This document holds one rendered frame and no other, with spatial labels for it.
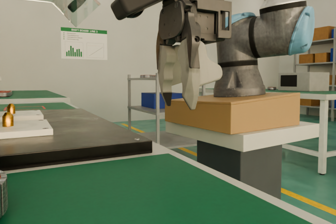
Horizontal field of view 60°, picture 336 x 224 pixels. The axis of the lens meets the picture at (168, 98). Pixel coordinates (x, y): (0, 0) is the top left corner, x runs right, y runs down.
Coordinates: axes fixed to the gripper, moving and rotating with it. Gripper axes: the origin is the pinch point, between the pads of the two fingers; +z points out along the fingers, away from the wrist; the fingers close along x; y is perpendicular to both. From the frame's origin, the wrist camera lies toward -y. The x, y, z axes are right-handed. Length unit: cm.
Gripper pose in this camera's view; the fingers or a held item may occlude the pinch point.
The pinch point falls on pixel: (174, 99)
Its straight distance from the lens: 41.6
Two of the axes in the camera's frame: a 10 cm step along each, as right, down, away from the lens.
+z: 0.0, 10.0, 0.6
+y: 8.9, -0.3, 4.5
